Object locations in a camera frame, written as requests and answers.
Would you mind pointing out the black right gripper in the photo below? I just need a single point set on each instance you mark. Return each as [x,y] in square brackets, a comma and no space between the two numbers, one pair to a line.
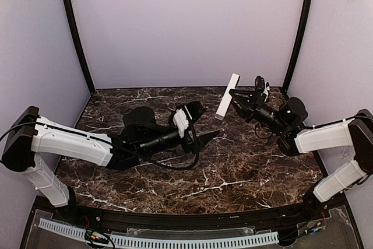
[253,106]

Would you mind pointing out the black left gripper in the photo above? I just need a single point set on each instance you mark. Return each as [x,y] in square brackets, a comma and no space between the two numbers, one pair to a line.
[189,137]

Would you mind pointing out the white remote control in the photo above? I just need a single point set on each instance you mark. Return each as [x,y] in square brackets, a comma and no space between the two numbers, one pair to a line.
[226,99]

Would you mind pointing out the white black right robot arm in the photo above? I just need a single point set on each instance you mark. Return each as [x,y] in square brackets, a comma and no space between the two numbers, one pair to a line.
[295,139]

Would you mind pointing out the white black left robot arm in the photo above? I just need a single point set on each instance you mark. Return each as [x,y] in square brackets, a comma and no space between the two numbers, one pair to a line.
[142,137]

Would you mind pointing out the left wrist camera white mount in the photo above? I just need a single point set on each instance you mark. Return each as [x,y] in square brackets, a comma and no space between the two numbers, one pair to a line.
[182,120]

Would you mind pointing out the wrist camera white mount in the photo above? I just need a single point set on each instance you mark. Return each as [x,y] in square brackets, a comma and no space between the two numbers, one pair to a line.
[262,88]
[182,120]

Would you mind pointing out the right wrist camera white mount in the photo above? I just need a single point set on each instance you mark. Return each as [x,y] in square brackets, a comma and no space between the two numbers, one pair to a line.
[262,88]

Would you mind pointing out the black right frame post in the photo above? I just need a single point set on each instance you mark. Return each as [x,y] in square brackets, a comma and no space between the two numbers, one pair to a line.
[306,5]

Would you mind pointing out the black frame post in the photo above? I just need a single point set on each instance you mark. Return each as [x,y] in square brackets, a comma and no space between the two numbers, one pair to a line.
[306,5]
[78,45]

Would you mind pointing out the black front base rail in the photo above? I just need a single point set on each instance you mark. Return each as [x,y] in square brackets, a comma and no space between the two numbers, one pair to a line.
[280,218]

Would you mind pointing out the left white cable duct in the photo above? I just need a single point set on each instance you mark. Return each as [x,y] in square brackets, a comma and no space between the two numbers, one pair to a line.
[65,230]

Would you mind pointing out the black left frame post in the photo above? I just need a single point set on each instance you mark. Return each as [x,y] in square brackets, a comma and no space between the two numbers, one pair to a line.
[78,45]

